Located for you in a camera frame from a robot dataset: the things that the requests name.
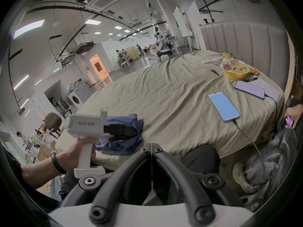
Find grey padded headboard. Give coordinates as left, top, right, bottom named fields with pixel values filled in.
left=200, top=21, right=292, bottom=96

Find bed with beige sheet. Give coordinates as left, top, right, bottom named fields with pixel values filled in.
left=57, top=50, right=284, bottom=172

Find yellow instant noodle bowl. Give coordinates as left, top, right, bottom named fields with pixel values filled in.
left=220, top=61, right=252, bottom=81

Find black charging cable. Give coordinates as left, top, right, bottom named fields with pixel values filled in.
left=264, top=94, right=279, bottom=125

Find blue shirt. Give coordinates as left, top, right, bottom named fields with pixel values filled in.
left=96, top=114, right=145, bottom=156

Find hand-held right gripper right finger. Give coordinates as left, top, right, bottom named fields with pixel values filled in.
left=152, top=143, right=245, bottom=225

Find phone with blue screen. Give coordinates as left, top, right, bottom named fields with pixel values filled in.
left=208, top=91, right=241, bottom=123

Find orange snack packet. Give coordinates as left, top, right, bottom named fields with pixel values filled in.
left=247, top=65, right=260, bottom=76

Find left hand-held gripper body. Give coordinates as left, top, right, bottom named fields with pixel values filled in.
left=64, top=111, right=124, bottom=180

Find white flat box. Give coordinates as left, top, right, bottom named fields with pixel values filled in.
left=246, top=76, right=281, bottom=102

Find person's left hand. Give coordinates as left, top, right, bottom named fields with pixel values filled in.
left=62, top=137, right=101, bottom=173

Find grey charging cable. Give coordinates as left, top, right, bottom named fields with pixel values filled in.
left=232, top=119, right=261, bottom=161

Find person's left forearm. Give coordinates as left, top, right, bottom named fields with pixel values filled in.
left=21, top=151, right=67, bottom=189

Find white humanoid robot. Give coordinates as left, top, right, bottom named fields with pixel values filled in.
left=154, top=27, right=172, bottom=57

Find brown round chair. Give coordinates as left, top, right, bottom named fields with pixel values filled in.
left=44, top=113, right=62, bottom=139

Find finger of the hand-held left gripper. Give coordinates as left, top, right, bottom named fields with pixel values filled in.
left=109, top=136, right=134, bottom=142
left=123, top=125, right=139, bottom=137

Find person's body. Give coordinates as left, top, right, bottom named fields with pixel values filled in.
left=1, top=142, right=59, bottom=213

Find white washing machine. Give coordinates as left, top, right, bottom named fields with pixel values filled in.
left=71, top=79, right=94, bottom=109

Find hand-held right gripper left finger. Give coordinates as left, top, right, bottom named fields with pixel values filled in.
left=60, top=143, right=152, bottom=224

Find phone with purple screen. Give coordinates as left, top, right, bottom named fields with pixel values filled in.
left=235, top=80, right=265, bottom=100

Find person's legs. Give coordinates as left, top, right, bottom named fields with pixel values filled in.
left=183, top=144, right=220, bottom=175

